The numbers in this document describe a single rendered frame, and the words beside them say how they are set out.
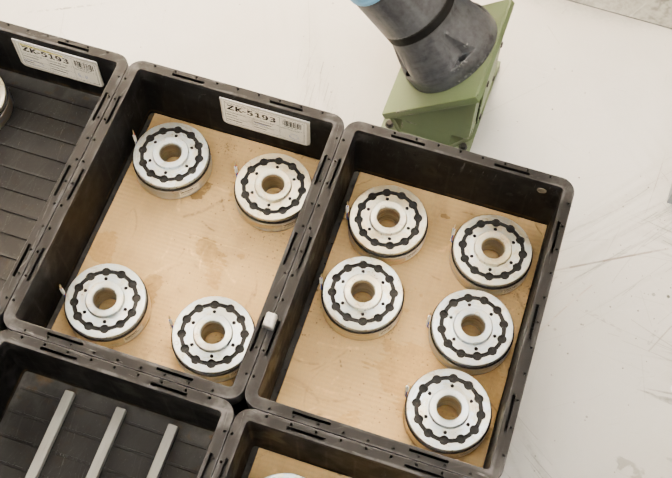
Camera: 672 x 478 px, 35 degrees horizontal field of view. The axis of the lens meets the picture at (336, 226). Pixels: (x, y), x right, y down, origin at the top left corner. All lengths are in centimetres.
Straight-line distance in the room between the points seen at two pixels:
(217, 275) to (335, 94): 42
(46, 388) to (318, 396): 33
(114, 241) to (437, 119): 50
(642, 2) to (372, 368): 165
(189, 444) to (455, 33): 66
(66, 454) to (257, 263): 33
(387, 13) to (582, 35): 43
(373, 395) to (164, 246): 34
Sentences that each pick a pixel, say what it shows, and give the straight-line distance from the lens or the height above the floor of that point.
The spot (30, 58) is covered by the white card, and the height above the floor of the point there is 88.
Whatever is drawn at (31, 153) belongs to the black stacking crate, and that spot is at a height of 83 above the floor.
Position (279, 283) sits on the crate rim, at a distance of 126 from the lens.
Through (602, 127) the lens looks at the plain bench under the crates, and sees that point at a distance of 168.
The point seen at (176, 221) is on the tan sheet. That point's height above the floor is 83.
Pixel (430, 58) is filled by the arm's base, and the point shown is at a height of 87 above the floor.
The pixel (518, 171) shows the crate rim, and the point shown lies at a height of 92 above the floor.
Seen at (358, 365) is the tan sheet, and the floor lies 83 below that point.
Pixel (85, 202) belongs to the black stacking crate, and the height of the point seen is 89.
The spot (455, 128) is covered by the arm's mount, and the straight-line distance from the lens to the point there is 156.
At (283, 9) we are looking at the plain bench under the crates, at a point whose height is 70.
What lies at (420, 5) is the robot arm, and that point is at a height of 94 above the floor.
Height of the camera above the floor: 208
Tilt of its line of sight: 63 degrees down
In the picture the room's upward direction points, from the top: 1 degrees clockwise
